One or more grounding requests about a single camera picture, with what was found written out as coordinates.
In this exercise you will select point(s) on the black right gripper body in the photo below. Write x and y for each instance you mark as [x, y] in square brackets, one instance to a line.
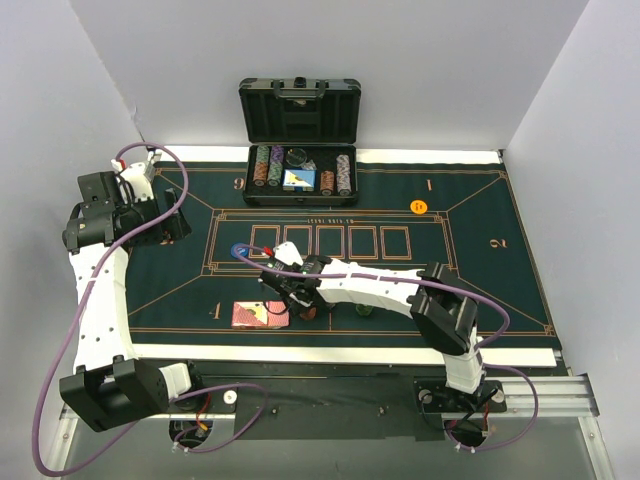
[279, 282]

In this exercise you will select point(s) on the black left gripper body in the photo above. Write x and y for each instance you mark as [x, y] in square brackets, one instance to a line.
[167, 220]

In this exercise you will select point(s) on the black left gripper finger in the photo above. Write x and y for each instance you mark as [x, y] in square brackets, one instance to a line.
[170, 198]
[179, 227]

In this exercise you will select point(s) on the red poker chip stack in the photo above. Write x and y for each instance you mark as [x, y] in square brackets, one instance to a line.
[308, 313]

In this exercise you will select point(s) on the blue small blind button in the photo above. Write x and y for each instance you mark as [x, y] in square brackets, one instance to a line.
[240, 250]

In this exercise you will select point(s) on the orange big blind button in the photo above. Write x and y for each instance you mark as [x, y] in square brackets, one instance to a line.
[419, 207]

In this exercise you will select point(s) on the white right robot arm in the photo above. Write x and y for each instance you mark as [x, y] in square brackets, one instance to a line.
[445, 318]

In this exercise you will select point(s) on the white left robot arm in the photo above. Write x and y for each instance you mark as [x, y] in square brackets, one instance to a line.
[110, 385]

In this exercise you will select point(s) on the red playing card deck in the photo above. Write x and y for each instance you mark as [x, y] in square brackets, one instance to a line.
[270, 315]

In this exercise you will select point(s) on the green poker chip stack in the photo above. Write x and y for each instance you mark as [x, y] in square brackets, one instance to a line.
[364, 310]

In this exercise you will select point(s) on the green red chips in case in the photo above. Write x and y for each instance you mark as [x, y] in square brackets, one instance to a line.
[261, 166]

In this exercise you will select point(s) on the purple green chips in case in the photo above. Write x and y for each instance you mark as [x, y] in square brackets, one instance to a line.
[275, 165]

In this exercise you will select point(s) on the blue card box in case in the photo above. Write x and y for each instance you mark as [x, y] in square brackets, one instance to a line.
[299, 180]

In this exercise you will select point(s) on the orange chips in case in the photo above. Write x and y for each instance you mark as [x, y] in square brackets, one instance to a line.
[327, 181]

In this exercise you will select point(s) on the black round button in case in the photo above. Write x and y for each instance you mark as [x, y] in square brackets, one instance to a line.
[296, 156]

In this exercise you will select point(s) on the lilac chips in case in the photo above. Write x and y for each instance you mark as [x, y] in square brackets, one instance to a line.
[343, 178]

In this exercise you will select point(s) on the black poker chip case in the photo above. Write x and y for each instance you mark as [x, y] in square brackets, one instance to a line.
[317, 115]

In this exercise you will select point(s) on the green poker table mat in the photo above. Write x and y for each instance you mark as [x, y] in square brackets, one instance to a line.
[184, 293]

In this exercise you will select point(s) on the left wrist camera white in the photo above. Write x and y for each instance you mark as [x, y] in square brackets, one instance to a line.
[137, 178]

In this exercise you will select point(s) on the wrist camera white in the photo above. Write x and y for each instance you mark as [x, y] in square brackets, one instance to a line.
[137, 178]
[287, 257]

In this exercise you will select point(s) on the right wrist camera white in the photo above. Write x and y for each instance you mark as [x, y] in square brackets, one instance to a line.
[287, 257]

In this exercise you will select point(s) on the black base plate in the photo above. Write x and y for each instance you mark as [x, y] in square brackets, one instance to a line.
[295, 401]

